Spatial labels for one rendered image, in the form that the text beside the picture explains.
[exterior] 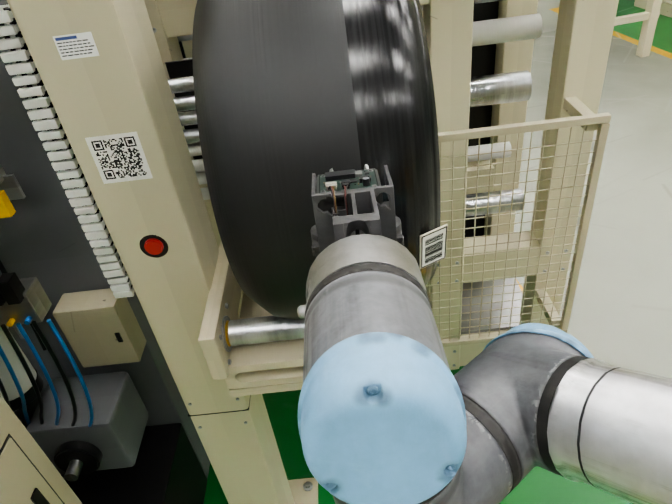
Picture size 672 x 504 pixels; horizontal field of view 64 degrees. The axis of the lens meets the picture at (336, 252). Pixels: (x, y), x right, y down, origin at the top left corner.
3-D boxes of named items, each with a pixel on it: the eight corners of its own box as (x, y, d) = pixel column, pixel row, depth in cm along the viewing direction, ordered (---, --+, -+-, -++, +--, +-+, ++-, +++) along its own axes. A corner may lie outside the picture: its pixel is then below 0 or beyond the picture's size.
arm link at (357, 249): (432, 356, 41) (305, 369, 41) (421, 317, 45) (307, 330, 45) (428, 254, 36) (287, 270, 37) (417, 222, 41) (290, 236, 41)
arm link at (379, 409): (318, 533, 31) (275, 409, 26) (318, 380, 42) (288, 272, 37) (482, 509, 30) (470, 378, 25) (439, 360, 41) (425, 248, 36)
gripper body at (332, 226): (389, 161, 51) (407, 218, 40) (395, 241, 55) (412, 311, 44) (308, 171, 51) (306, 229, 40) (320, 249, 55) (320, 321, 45)
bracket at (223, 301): (212, 381, 91) (197, 340, 85) (237, 243, 123) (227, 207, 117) (231, 379, 91) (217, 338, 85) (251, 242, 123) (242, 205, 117)
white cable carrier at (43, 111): (114, 299, 96) (-21, 14, 67) (122, 281, 100) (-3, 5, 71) (139, 296, 96) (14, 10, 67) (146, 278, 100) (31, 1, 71)
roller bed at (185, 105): (185, 206, 129) (146, 84, 112) (196, 176, 141) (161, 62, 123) (267, 197, 129) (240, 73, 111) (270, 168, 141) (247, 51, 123)
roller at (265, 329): (228, 343, 96) (222, 350, 91) (225, 318, 95) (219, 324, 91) (426, 322, 94) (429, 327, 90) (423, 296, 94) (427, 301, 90)
